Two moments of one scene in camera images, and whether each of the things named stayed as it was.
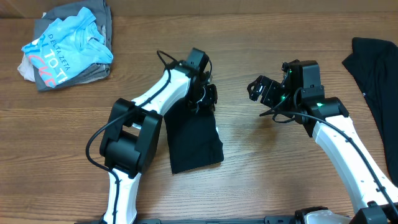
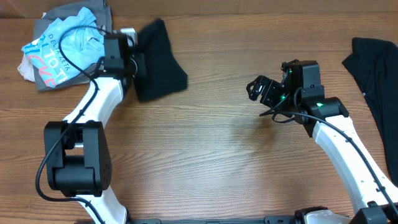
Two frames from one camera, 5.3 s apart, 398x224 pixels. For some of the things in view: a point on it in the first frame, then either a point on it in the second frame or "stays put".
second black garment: [374, 63] stays put
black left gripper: [209, 102] -> [136, 71]
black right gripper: [271, 86] stays put
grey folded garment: [102, 13] stays put
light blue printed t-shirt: [67, 48] stays put
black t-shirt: [193, 139] -> [165, 73]
